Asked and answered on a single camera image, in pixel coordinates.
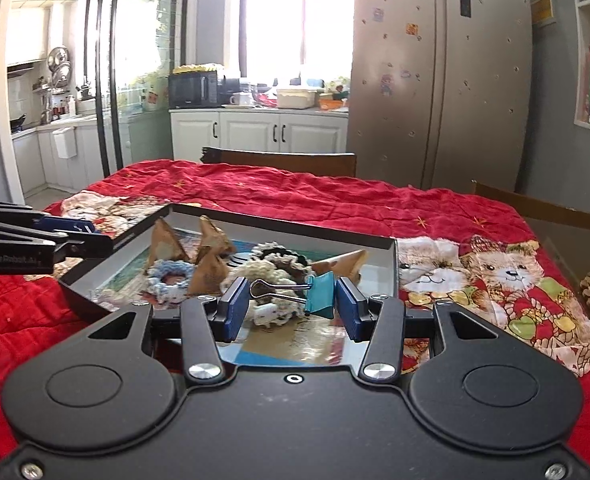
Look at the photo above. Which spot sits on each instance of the black coffee machine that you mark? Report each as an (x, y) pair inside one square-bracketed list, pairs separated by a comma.
[(229, 91)]

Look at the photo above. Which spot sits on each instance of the beige refrigerator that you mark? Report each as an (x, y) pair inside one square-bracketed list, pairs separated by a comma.
[(440, 85)]

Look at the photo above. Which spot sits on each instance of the steel pot lid rack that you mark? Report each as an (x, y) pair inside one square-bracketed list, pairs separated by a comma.
[(59, 67)]

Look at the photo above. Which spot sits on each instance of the black microwave oven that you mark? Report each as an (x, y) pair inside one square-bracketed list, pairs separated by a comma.
[(192, 91)]

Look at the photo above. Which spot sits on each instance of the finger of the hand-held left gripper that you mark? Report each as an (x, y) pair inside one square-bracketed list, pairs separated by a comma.
[(90, 246), (70, 225)]

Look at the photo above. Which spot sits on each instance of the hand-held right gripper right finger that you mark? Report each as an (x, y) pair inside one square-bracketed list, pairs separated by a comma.
[(352, 312)]

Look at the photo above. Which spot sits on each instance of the black crochet scrunchie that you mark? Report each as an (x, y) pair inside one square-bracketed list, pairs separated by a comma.
[(275, 250)]

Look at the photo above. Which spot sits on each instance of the blue and white crochet scrunchie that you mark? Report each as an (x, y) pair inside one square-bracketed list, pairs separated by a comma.
[(157, 272)]

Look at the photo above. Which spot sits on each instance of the white kitchen cabinet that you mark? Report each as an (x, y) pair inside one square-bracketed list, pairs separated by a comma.
[(255, 135)]

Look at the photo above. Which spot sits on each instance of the cream crochet scrunchie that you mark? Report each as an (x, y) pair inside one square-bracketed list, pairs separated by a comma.
[(242, 271)]

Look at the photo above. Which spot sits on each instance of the cream plastic container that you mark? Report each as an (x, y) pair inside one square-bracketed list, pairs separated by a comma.
[(297, 99)]

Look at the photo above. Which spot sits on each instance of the yellow cloth cover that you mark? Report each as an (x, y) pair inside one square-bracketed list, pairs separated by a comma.
[(197, 68)]

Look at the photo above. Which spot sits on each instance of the yellow wall sign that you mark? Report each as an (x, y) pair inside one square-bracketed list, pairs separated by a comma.
[(543, 8)]

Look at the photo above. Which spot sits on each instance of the white teapot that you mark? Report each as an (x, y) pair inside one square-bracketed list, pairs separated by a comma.
[(241, 100)]

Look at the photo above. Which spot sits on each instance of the orange bowl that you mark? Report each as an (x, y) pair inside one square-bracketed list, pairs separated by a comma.
[(332, 104)]

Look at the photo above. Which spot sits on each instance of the black cardboard box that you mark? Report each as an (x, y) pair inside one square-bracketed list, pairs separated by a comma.
[(82, 300)]

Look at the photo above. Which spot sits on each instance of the black-framed glass door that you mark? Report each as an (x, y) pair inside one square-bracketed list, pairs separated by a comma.
[(112, 60)]

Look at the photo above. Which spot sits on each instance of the white hanging bin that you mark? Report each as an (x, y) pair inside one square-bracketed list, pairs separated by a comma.
[(64, 142)]

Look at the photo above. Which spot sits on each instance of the teal binder clip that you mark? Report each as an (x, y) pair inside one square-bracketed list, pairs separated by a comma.
[(322, 295)]

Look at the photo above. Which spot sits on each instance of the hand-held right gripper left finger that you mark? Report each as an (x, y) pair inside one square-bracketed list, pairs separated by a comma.
[(234, 310)]

